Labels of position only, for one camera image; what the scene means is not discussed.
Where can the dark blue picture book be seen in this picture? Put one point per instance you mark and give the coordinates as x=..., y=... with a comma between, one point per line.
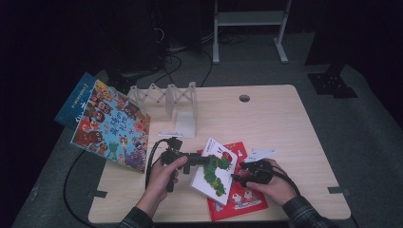
x=74, y=104

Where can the white caterpillar picture book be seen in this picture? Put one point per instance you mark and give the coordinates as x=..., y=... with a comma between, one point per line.
x=202, y=186

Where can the colourful animal picture book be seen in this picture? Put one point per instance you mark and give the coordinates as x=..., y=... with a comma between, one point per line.
x=111, y=129

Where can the white metal desk frame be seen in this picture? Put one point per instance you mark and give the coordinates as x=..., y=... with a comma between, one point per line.
x=250, y=18

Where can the grey tape strip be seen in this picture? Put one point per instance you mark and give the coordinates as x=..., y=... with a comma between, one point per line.
x=99, y=194
x=339, y=191

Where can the small black stand base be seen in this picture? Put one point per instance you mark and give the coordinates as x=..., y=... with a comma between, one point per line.
x=118, y=83

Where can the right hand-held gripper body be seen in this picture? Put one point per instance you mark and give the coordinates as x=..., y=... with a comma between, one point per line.
x=258, y=171

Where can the person's right hand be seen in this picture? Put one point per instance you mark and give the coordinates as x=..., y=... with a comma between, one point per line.
x=278, y=186

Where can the person's left hand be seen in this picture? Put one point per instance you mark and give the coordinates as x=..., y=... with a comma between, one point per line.
x=160, y=180

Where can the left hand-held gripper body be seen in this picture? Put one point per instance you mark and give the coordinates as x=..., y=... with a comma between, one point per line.
x=172, y=150

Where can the red picture book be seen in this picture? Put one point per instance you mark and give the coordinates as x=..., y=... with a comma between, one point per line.
x=240, y=202

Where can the large black stand base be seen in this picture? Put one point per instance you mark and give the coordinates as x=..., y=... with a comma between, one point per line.
x=331, y=84

